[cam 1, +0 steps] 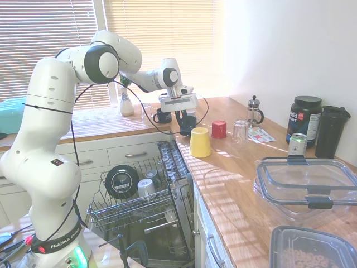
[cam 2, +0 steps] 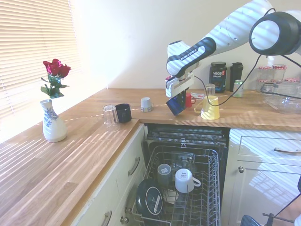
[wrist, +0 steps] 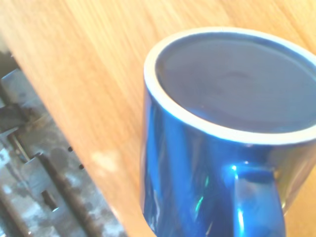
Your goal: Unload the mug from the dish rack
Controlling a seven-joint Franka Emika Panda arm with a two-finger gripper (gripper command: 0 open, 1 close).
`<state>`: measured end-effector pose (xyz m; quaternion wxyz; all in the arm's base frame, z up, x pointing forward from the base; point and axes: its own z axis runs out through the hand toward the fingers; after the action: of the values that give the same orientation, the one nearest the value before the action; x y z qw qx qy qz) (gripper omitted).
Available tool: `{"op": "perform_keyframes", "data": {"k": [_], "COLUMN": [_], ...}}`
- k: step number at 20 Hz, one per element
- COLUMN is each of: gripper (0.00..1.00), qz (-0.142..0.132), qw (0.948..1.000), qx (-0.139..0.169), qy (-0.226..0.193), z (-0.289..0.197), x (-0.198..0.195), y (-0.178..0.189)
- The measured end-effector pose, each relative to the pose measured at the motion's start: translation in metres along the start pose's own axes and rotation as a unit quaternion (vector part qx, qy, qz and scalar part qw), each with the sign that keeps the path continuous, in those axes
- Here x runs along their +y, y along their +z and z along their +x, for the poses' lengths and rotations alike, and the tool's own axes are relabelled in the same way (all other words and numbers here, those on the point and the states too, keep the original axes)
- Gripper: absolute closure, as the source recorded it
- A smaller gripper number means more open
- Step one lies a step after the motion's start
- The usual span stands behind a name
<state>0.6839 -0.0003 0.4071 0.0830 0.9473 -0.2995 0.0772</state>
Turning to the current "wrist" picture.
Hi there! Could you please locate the glossy blue mug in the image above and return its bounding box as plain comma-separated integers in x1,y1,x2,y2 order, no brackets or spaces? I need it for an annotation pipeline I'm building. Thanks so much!
139,26,316,237

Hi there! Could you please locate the open dishwasher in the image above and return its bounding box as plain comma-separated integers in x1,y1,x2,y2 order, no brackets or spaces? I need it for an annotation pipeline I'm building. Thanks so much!
0,48,128,237

